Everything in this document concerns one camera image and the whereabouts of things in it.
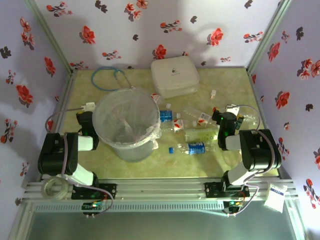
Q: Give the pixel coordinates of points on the clear bottle red cap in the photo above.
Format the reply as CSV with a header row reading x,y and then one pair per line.
x,y
251,121

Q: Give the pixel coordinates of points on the blue label bottle white cap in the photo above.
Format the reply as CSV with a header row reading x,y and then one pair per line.
x,y
166,115

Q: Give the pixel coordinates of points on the small bottle red white label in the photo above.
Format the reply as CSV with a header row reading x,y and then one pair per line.
x,y
155,96

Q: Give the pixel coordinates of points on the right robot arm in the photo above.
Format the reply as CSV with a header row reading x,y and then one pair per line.
x,y
260,150

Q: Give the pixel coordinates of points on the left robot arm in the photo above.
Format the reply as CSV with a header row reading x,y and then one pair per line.
x,y
57,155

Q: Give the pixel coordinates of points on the translucent grey waste bin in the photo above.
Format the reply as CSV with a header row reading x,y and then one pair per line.
x,y
135,153

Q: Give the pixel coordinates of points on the clear plastic bin liner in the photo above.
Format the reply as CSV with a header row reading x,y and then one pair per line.
x,y
152,132

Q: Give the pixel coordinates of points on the tiny white vial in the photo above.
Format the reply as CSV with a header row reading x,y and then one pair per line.
x,y
213,94

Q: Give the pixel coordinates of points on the blue stethoscope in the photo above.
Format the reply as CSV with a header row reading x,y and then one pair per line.
x,y
93,78

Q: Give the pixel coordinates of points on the white zip case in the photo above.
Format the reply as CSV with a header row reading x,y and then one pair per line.
x,y
172,75

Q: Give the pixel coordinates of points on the clear tape roll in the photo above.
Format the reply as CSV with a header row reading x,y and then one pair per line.
x,y
45,190

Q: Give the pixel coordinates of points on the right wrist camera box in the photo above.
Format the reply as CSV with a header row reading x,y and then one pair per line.
x,y
232,109

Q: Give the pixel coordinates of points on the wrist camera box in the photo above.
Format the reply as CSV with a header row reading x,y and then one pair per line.
x,y
90,106
232,109

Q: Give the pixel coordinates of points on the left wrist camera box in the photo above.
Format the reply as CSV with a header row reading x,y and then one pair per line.
x,y
90,106

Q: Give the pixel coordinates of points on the right aluminium table rail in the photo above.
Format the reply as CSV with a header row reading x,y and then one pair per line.
x,y
257,100

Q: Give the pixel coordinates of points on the aluminium table rail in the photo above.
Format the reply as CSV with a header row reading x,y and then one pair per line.
x,y
257,100
67,92

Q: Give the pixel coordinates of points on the left aluminium table rail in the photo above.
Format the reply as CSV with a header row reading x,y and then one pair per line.
x,y
67,92

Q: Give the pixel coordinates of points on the left aluminium frame post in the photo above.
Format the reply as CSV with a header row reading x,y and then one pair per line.
x,y
50,37

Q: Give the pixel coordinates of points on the aluminium frame post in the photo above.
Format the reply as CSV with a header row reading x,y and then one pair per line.
x,y
50,37
268,35

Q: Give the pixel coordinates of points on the right aluminium frame post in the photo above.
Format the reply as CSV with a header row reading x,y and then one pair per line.
x,y
268,35

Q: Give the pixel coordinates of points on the aluminium mounting rail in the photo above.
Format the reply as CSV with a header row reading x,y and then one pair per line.
x,y
160,190

